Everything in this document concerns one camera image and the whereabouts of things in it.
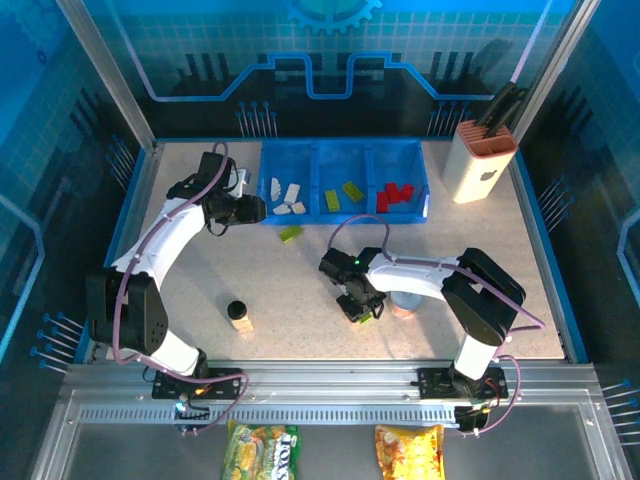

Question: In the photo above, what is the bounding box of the black handled knife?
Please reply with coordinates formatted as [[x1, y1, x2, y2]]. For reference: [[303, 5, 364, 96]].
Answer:
[[477, 82, 516, 137], [492, 87, 530, 139]]

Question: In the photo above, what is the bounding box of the black capped small bottle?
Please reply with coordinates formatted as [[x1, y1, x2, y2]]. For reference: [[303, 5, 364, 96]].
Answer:
[[226, 299, 255, 335]]

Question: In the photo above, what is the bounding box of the small tin can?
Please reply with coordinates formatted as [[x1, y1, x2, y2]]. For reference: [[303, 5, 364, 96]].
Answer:
[[389, 292, 421, 319]]

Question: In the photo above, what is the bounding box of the green candy bag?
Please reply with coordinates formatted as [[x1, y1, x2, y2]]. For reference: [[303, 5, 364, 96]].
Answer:
[[221, 419, 303, 480]]

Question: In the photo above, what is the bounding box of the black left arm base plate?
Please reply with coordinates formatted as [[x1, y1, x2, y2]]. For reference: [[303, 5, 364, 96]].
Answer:
[[152, 367, 246, 401]]

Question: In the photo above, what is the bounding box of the slotted metal cable tray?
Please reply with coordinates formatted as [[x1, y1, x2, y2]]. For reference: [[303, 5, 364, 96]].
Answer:
[[79, 403, 462, 427]]

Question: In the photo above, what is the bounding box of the white knife block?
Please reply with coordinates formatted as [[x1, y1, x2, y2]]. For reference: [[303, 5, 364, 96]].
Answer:
[[442, 121, 519, 205]]

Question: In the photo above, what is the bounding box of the yellow snack bag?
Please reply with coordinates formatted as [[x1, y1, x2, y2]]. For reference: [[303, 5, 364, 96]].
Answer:
[[374, 424, 446, 480]]

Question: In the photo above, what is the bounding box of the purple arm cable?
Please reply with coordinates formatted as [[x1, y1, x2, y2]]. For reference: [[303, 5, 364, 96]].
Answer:
[[110, 142, 251, 437], [327, 213, 546, 437]]

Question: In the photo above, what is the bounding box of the aluminium frame post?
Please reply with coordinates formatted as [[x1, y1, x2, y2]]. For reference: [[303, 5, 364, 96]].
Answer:
[[55, 0, 159, 152], [509, 0, 601, 146]]

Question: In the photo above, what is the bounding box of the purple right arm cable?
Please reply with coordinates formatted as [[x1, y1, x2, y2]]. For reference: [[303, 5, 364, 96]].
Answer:
[[327, 213, 546, 437]]

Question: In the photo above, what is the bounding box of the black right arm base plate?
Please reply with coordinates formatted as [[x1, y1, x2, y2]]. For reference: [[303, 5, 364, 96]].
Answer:
[[417, 367, 509, 401]]

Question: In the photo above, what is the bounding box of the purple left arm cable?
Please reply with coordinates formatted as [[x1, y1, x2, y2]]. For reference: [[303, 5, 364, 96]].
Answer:
[[110, 142, 251, 437]]

